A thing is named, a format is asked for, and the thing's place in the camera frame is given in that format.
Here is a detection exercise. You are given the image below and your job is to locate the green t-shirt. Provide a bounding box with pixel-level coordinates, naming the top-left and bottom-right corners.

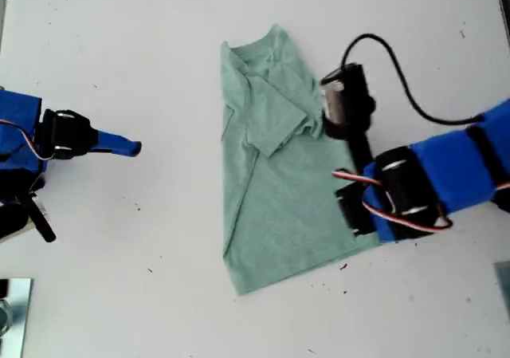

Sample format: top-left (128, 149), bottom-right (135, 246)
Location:
top-left (220, 23), bottom-right (384, 297)

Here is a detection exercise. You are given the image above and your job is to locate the red white arm wire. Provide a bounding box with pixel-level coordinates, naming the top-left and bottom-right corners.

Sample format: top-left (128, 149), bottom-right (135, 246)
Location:
top-left (331, 167), bottom-right (454, 236)
top-left (0, 120), bottom-right (56, 161)

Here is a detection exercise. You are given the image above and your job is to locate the black camera cable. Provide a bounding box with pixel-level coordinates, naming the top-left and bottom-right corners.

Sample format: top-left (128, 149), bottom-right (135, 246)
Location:
top-left (341, 33), bottom-right (486, 126)

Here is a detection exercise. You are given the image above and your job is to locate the steel clamp plate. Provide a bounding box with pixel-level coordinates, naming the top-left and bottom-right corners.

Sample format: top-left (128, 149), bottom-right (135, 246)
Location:
top-left (0, 277), bottom-right (34, 358)

